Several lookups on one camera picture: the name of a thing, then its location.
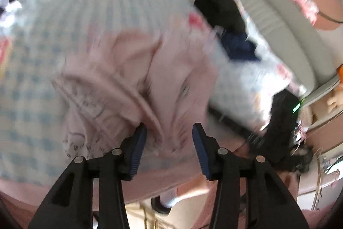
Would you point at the black garment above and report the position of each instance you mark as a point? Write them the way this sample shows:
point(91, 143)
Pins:
point(217, 9)

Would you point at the blue checked cartoon blanket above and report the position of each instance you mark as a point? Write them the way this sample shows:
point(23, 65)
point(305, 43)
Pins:
point(40, 84)

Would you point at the beige padded headboard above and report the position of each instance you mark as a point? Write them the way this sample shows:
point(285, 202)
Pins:
point(270, 17)

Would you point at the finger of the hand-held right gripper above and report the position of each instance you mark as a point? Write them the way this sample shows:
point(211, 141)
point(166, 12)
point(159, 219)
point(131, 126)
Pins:
point(235, 125)

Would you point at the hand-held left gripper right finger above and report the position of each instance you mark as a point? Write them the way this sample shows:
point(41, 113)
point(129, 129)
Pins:
point(199, 148)

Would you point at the navy garment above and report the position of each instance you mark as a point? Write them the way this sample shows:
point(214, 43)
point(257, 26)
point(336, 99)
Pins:
point(238, 45)

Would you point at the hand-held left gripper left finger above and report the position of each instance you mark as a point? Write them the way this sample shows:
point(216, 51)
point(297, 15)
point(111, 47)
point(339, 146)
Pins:
point(138, 148)

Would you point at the pink cartoon print garment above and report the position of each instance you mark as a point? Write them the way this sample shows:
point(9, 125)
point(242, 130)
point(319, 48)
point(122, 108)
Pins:
point(128, 70)

